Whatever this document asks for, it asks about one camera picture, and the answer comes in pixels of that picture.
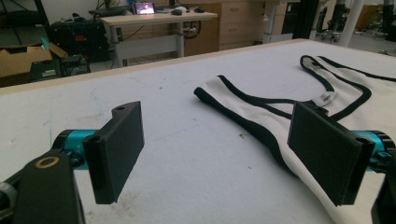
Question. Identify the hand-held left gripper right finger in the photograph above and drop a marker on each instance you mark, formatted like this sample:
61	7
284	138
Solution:
323	155

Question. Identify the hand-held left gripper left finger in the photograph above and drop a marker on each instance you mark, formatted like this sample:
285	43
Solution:
115	149

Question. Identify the white tank top black trim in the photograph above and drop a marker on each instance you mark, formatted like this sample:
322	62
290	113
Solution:
218	90

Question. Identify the white table mat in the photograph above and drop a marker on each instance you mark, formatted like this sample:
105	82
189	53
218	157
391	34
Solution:
186	140

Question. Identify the black computer tower green label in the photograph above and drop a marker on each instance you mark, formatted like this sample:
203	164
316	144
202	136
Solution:
45	70

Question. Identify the black case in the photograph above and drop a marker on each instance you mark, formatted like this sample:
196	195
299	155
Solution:
77	37

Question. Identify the open cardboard box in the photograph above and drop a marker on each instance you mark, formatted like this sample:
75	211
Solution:
21	60

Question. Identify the white desk with wooden top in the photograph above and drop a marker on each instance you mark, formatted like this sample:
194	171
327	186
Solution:
155	19

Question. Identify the white metal stand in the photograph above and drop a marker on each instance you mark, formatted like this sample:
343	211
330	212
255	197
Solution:
351	21

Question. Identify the black keyboard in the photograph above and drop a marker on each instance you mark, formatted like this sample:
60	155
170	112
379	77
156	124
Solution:
109	11

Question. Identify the phone with lit screen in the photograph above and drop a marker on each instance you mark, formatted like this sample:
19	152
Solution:
144	8

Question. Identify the black computer mouse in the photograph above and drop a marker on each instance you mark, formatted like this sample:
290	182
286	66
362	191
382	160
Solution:
176	12
199	10

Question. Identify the wooden drawer cabinet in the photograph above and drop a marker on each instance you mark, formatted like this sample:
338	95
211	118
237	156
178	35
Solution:
236	21

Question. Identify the black metal shelf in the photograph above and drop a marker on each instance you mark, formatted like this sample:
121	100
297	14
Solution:
18	18

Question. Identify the black metal frame post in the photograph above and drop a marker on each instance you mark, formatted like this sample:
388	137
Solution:
306	18

